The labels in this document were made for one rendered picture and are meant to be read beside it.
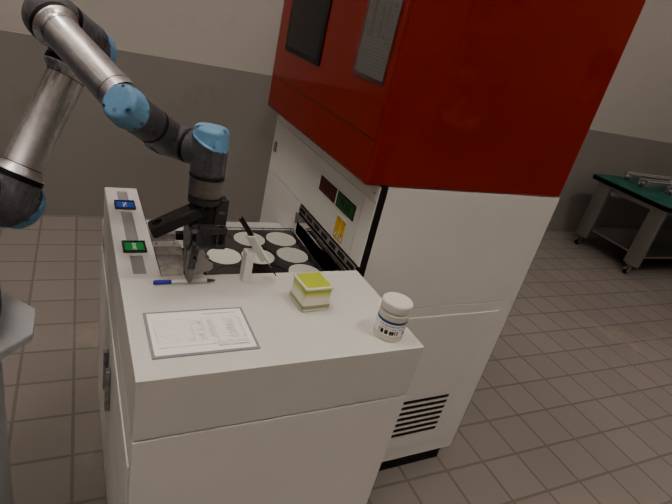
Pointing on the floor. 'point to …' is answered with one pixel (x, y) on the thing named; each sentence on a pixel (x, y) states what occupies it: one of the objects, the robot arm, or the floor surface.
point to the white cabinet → (238, 446)
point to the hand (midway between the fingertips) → (186, 276)
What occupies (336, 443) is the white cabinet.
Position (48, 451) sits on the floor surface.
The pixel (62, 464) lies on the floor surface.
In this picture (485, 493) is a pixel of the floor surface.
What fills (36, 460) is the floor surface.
